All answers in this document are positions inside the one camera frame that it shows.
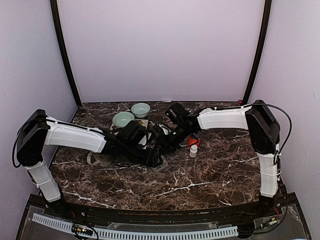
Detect orange bottle with grey lid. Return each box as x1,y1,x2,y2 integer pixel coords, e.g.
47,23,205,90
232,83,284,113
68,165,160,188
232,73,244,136
187,132,202,149

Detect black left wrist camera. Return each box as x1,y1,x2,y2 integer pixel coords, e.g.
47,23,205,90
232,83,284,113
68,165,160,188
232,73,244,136
123,120,148,145

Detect black left frame post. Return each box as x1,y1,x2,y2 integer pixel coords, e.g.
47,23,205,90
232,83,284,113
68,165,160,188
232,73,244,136
49,0,82,108

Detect black frame post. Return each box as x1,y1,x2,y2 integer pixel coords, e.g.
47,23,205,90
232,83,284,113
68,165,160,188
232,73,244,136
49,0,82,108
242,0,272,105

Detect beige printed ceramic mug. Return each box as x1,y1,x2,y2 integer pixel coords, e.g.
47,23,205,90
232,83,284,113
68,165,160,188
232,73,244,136
86,152,112,167

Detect white slotted cable duct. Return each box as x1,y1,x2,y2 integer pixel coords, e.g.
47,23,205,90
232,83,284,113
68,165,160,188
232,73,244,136
31,213,239,240

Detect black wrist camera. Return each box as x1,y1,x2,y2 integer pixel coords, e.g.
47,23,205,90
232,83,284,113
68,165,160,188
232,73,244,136
123,120,148,145
165,102,189,125

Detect clear plastic pill organizer box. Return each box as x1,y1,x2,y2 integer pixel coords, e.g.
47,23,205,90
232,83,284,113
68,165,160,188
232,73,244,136
151,155,168,173

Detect square floral ceramic plate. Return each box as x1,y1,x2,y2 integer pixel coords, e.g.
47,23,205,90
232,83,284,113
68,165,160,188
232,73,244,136
109,118,149,131

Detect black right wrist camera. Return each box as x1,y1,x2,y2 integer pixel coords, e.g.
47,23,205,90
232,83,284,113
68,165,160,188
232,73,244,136
165,102,189,125

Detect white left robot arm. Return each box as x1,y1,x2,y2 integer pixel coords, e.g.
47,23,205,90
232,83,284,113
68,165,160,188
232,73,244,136
11,109,163,218

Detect small white pill bottle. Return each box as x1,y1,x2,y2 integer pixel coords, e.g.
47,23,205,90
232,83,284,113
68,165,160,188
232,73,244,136
189,145,198,158

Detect black right frame post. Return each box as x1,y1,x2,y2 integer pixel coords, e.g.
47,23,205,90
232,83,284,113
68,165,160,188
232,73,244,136
242,0,272,105

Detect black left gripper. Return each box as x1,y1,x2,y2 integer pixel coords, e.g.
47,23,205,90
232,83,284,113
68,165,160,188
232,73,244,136
121,142,164,169

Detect teal striped ceramic bowl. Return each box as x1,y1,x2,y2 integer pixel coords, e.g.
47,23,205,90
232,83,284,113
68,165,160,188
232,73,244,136
112,111,135,128

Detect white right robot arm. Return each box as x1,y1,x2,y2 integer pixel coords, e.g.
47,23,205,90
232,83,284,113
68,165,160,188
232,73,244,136
158,100,285,217

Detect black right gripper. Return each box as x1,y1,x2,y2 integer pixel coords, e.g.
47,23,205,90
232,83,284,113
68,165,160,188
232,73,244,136
153,124,193,155

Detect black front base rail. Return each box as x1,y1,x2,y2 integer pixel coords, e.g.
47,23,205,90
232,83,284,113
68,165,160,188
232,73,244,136
24,192,298,226

